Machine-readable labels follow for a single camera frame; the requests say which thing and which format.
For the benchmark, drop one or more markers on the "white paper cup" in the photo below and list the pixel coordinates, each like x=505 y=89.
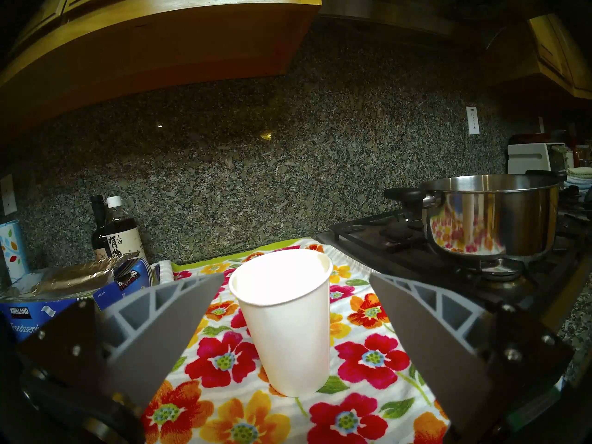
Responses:
x=289 y=334

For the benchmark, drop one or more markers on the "stainless steel gas cooktop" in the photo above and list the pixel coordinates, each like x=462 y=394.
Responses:
x=566 y=295

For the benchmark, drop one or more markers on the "dark glass bottle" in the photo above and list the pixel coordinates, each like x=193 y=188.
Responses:
x=98 y=232

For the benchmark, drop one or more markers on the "colourful patterned paper cup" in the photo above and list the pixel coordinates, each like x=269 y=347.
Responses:
x=11 y=251

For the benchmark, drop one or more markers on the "white wall power outlet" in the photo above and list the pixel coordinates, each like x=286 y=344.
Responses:
x=472 y=120
x=8 y=195

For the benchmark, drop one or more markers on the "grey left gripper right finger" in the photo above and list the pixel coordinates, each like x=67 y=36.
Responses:
x=439 y=350

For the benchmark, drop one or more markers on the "striped blue yellow dish towel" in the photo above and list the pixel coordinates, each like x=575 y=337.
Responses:
x=580 y=175

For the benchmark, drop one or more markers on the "steel range hood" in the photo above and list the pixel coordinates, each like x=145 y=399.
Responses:
x=393 y=13

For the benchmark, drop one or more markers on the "soy sauce bottle white cap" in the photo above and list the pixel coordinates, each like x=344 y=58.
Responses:
x=122 y=242

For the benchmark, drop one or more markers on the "black capped gas burner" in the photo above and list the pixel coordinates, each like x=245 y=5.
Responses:
x=398 y=235
x=502 y=269

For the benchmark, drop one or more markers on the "white kitchen appliance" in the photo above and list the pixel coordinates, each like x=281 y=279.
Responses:
x=527 y=158

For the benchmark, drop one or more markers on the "blue Kirkland foil box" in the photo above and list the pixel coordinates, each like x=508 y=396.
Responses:
x=51 y=309

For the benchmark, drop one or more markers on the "floral printed cloth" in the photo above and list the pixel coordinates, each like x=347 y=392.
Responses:
x=370 y=360

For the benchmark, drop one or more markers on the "clear plastic wrap bag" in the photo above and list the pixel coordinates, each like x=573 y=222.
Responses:
x=78 y=276

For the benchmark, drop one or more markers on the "stainless steel pot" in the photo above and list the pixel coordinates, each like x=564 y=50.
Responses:
x=508 y=223

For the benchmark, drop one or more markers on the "wide black cast iron grate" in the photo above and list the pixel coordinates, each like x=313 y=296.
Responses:
x=397 y=258

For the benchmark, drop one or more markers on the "wooden wall cabinet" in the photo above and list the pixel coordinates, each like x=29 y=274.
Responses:
x=559 y=54
x=162 y=45

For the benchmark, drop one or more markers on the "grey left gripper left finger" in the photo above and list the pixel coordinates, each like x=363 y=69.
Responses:
x=143 y=346

